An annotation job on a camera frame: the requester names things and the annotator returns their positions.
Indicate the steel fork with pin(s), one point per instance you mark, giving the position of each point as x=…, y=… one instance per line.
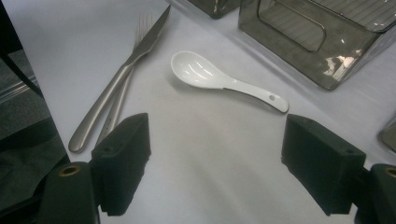
x=143, y=28

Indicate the steel table knife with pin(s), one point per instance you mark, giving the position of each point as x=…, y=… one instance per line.
x=102, y=102

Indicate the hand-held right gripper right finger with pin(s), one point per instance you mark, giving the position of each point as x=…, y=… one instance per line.
x=323, y=161

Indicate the aluminium floor rail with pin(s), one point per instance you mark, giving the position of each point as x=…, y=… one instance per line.
x=14, y=91

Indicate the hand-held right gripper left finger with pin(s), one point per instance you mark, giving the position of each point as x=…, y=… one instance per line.
x=124, y=161

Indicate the white ceramic spoon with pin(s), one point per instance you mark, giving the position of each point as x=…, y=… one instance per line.
x=196, y=70

